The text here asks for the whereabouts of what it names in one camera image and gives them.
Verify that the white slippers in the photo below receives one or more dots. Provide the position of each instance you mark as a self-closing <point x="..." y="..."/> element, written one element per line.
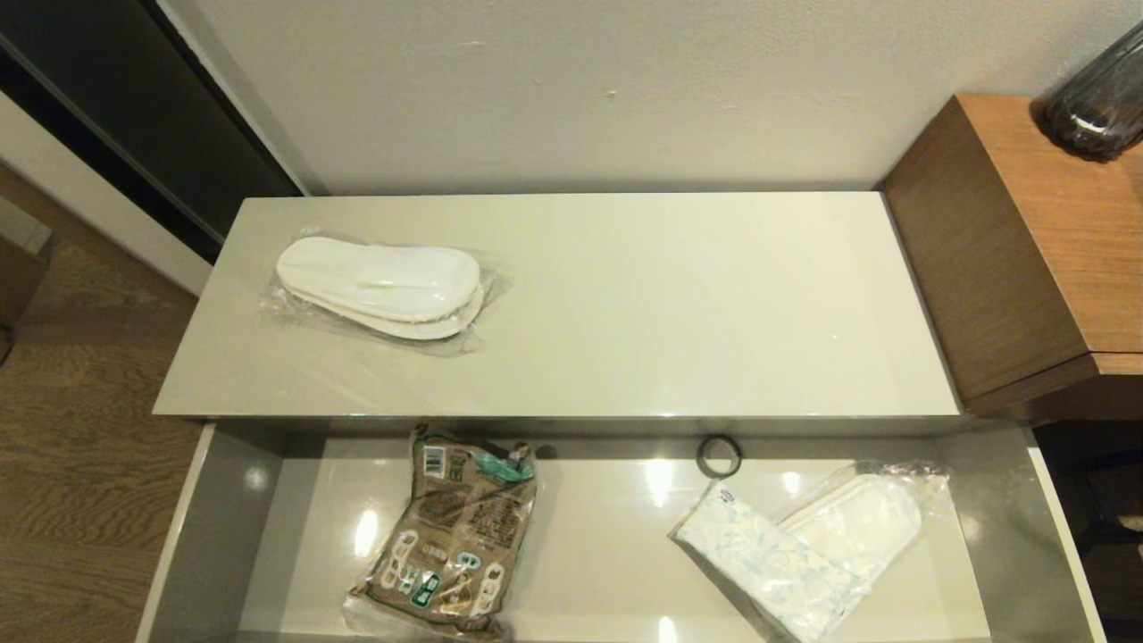
<point x="866" y="518"/>
<point x="384" y="286"/>

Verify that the white tissue pack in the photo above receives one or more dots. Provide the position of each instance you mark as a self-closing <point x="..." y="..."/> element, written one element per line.
<point x="768" y="558"/>

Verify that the brown paper clip package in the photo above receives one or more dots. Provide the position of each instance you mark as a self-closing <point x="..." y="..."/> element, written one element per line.
<point x="464" y="536"/>

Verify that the brown wooden side cabinet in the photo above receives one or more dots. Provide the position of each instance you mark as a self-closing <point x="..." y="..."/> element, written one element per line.
<point x="1054" y="232"/>

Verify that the dark door panel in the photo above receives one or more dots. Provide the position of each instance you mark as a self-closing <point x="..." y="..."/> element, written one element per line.
<point x="116" y="98"/>

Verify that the dark glass vase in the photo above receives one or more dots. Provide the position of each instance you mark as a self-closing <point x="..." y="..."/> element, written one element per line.
<point x="1103" y="107"/>

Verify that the white door frame strip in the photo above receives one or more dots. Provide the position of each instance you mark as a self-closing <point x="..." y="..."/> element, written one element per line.
<point x="98" y="192"/>

